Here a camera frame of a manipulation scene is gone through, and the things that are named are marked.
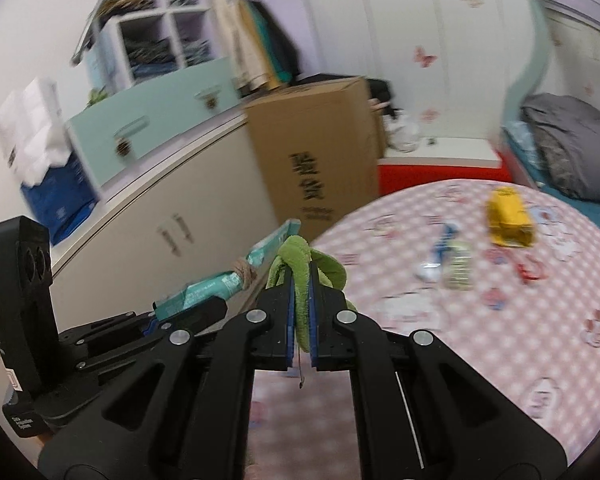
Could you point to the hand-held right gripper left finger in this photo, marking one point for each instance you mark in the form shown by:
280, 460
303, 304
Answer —
290, 325

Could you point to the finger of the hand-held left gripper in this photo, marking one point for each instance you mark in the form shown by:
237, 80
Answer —
200, 315
110, 330

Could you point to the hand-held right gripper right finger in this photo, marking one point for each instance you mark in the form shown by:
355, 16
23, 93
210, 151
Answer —
314, 330

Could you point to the teal packet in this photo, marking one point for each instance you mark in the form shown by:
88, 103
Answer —
205, 285

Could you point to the green cloth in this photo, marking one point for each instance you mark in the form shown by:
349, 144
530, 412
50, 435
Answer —
300, 270

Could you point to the blue bag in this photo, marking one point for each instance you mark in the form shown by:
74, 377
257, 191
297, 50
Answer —
57, 205

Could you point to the low white cabinet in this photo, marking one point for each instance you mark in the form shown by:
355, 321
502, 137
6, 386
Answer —
130, 240

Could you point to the blue and white wrapper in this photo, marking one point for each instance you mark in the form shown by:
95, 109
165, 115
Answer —
442, 242

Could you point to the small pale printed packet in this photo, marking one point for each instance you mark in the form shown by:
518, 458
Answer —
457, 265

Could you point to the pink checked printed mat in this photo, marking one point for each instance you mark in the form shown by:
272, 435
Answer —
480, 350

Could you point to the pine cone ornament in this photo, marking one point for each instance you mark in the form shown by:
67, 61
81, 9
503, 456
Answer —
124, 147
211, 102

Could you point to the cardboard box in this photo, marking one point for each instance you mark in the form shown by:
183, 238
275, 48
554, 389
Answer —
310, 150

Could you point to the small green plant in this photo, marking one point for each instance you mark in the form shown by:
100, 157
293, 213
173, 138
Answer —
97, 96

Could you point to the teal drawer unit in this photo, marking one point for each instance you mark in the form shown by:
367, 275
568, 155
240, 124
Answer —
170, 110

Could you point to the clear plastic bag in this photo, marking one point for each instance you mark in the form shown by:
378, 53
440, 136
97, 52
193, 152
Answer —
405, 132

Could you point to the crumpled yellow packet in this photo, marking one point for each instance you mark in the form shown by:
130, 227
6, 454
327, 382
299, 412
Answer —
507, 215

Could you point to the pale pink flower sticker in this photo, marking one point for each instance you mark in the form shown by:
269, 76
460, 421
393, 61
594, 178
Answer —
430, 114

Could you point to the row of hanging clothes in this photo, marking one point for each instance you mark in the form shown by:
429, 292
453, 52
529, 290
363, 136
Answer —
250, 40

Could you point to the purple white cubby shelf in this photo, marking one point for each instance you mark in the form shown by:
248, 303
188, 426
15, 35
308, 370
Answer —
180, 25

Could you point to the pink butterfly sticker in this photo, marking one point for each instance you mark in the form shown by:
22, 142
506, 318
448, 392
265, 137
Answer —
425, 56

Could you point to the braided straw item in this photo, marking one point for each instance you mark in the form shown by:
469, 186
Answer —
125, 2

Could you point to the teal bed sheet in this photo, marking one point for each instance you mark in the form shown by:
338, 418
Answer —
595, 215

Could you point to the grey pillow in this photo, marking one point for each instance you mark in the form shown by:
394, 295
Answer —
575, 145

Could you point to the white wardrobe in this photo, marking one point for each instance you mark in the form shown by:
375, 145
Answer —
405, 20

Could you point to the teal bed headboard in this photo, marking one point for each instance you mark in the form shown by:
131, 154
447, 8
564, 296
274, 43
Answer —
535, 35

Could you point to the grey metal rail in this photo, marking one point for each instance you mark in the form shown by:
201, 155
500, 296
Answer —
87, 35

